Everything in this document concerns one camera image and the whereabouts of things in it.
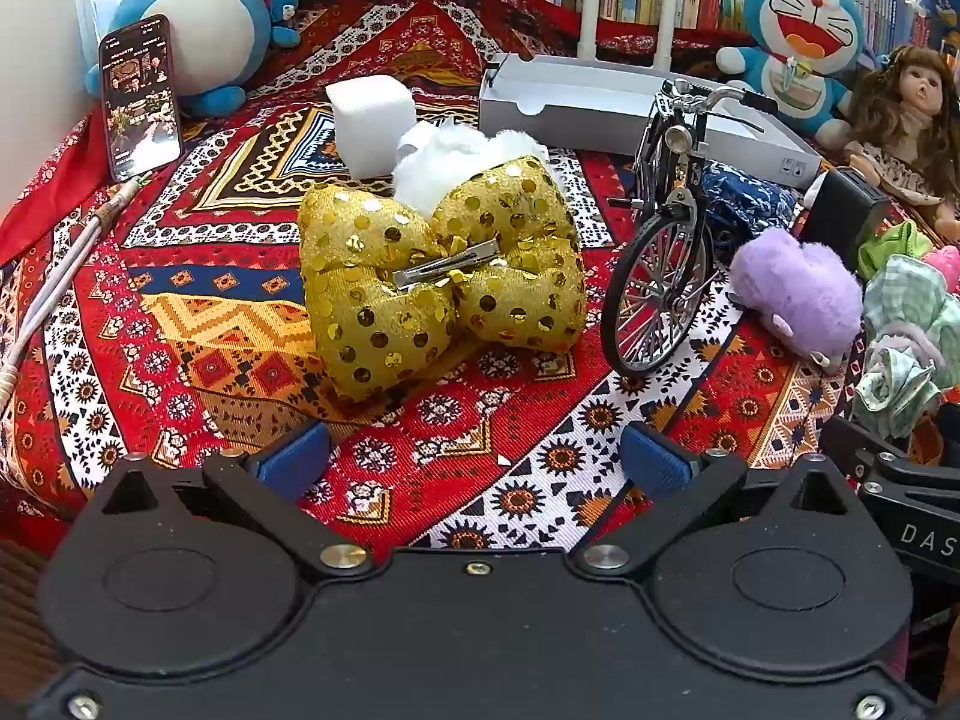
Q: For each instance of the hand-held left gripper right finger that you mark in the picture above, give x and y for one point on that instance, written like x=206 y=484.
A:
x=656 y=465

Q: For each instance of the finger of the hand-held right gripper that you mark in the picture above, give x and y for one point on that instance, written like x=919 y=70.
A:
x=862 y=444

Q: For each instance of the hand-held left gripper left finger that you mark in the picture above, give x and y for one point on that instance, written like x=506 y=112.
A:
x=289 y=457

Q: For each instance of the green plaid scrunchie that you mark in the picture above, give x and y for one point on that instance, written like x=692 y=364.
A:
x=911 y=300

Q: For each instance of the pale purple fluffy plush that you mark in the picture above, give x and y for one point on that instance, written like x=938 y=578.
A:
x=795 y=285

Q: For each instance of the gold sequin bow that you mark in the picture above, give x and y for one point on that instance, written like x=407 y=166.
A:
x=360 y=292

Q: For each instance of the green cloth scrunchie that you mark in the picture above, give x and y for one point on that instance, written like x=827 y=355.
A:
x=892 y=244

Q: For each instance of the blue patterned cloth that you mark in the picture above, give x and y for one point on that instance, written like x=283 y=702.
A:
x=750 y=199

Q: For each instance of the white fluffy hair accessory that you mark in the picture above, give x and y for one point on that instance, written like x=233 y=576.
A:
x=465 y=161

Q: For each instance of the white foam block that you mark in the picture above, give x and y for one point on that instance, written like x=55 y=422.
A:
x=367 y=120

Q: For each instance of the white shallow cardboard box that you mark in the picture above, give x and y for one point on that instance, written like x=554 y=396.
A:
x=570 y=82

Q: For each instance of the red patterned blanket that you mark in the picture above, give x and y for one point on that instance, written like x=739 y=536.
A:
x=187 y=315

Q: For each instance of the small black box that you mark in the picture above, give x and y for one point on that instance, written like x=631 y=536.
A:
x=844 y=210

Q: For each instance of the miniature metal bicycle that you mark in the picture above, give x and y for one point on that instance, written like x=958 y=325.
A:
x=679 y=139

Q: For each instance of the brown-haired doll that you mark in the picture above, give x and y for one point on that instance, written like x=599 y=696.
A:
x=919 y=90

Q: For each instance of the black smartphone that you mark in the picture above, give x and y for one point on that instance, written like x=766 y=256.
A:
x=139 y=105

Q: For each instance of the blue cat plush toy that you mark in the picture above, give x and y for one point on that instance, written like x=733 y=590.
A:
x=802 y=7

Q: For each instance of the white pipe frame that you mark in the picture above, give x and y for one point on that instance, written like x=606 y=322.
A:
x=592 y=0

